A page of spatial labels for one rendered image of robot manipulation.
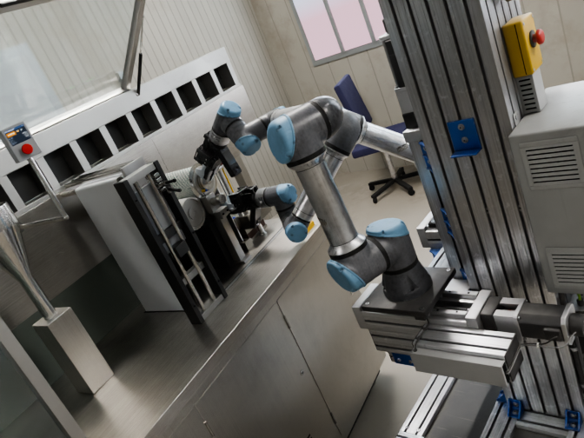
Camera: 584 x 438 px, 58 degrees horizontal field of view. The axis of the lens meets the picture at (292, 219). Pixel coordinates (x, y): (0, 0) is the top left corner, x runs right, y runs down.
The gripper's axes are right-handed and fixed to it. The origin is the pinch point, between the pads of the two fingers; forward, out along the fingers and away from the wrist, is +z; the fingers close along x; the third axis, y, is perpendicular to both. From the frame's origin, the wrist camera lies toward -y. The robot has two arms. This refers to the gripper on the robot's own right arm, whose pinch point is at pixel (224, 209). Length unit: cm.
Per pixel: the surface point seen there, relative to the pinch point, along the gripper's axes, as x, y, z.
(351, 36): -293, 19, 60
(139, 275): 41.4, -2.7, 12.9
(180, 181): 11.2, 19.6, 3.4
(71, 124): 22, 54, 31
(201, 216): 15.1, 5.2, -2.3
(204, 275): 34.9, -8.6, -11.9
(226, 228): 10.6, -3.2, -7.1
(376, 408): -3, -109, -29
